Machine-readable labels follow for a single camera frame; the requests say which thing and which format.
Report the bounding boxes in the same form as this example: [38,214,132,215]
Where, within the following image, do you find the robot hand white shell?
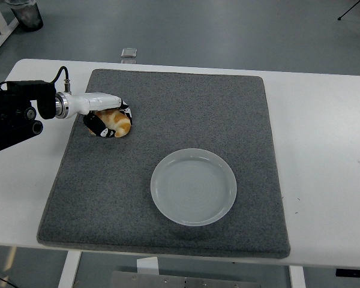
[65,91,134,139]

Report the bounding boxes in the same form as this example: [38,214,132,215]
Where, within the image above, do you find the golden croissant bread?
[88,108,132,139]

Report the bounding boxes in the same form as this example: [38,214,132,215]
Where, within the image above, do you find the pale grey round plate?
[150,148,238,227]

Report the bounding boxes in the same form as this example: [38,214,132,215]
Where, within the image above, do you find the grey felt mat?
[36,68,291,260]

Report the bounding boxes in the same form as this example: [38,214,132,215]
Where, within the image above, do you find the black trash bin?
[5,0,44,32]

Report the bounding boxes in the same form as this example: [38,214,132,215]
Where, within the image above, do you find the white table leg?
[289,265,307,288]
[57,250,82,288]

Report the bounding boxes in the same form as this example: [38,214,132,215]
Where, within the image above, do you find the white paper label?
[136,257,160,275]

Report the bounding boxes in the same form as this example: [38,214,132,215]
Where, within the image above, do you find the black tripod leg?
[337,0,360,21]

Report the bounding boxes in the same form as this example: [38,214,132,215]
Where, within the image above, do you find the black table control box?
[335,268,360,278]

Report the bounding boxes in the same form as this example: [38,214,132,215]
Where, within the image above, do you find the white table frame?
[0,0,20,60]

